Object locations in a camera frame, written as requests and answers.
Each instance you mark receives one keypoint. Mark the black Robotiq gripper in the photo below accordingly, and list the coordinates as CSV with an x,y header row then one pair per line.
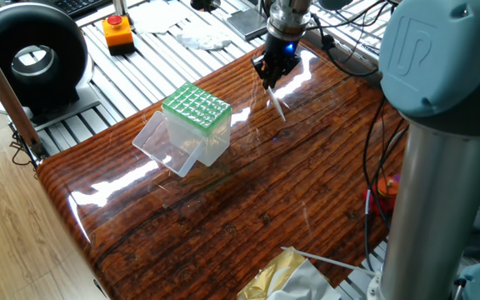
x,y
279,54

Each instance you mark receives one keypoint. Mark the clear large pipette tip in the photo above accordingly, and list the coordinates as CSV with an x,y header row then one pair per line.
x,y
277,106

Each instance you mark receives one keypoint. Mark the clear tip box green rack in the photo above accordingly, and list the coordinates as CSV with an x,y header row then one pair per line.
x,y
198,108

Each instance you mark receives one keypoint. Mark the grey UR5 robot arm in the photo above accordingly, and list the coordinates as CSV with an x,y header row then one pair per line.
x,y
440,75

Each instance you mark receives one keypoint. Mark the dark grey metal plate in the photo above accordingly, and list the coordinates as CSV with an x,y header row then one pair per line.
x,y
246,23

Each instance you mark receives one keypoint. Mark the white crumpled cloth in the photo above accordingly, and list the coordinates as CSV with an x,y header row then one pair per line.
x,y
204,37

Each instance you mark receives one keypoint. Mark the black knob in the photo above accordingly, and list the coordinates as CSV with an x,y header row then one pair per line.
x,y
204,4

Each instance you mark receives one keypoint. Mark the white paper sheet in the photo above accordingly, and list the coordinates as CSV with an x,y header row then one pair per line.
x,y
156,16

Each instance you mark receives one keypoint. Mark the orange emergency stop button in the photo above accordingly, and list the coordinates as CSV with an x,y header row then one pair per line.
x,y
117,35

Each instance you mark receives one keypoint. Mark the purple toy disc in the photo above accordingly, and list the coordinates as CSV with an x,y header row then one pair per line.
x,y
396,178

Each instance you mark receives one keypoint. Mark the orange green stacked rings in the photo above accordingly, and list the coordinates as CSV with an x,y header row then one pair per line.
x,y
388,188

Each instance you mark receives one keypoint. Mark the gold foil bag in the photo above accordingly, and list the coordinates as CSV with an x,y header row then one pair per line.
x,y
273,275

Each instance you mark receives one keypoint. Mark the black keyboard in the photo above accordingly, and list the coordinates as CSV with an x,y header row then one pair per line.
x,y
81,5

